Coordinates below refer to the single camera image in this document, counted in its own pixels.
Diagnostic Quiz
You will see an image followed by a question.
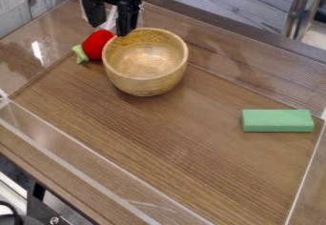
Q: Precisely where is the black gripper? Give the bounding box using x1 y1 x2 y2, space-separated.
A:
81 0 141 36

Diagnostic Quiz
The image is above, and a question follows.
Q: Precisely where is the red plush fruit green stem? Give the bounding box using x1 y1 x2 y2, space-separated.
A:
72 30 114 64

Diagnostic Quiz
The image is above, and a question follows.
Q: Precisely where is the wooden bowl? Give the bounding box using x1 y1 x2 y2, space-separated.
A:
101 28 188 96

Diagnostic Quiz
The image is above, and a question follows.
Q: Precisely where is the metal table leg background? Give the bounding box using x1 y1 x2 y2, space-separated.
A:
283 0 320 41

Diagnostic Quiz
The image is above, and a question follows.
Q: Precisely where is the green rectangular block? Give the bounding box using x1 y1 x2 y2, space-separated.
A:
240 110 313 133

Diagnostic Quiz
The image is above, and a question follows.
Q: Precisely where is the clear acrylic corner bracket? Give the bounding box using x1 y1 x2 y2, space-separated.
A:
78 0 118 30

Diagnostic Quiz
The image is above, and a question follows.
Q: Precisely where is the clear acrylic tray wall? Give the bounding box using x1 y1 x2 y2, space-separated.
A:
0 91 212 225

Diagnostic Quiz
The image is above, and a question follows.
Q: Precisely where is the black cable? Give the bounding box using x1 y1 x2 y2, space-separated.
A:
0 200 23 225

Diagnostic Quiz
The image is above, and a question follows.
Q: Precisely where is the black table leg bracket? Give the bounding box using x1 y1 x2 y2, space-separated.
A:
26 183 70 225

